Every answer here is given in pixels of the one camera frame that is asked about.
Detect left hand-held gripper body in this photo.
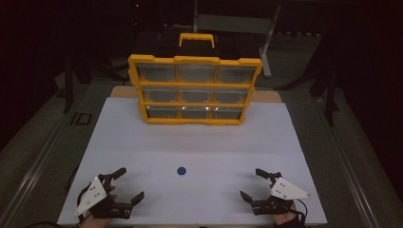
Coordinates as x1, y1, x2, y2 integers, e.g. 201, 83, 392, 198
75, 172, 134, 220

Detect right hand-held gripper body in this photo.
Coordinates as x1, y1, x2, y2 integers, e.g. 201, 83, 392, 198
250, 171, 312, 217

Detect yellow drawer organizer cabinet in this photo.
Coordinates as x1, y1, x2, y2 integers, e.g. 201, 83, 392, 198
127, 32, 264, 126

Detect single clear plastic drawer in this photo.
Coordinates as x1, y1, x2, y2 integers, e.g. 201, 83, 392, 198
178, 86, 217, 105

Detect person's left hand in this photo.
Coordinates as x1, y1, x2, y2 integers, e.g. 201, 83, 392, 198
79, 184, 117, 228

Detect person's right hand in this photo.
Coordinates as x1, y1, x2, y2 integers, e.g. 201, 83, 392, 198
268, 181, 298, 226

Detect white table cover sheet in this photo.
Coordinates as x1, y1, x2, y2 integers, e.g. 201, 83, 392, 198
56, 96, 328, 226

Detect grid of clear drawers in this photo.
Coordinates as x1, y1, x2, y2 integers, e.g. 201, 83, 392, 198
136, 62, 257, 121

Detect grey metal stand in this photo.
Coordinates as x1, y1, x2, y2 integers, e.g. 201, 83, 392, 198
192, 0, 283, 79

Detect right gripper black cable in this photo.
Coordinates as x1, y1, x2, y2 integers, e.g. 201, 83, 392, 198
293, 199, 309, 223

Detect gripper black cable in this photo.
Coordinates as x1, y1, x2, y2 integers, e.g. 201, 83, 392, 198
25, 184, 93, 228
293, 199, 309, 223

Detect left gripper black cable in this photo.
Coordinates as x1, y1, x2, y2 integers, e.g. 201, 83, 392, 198
25, 184, 93, 228

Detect metal floor rail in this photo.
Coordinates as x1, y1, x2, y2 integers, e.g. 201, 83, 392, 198
0, 110, 77, 228
317, 96, 381, 228

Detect black stand post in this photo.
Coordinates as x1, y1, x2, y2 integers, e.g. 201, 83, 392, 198
61, 55, 75, 114
324, 72, 340, 127

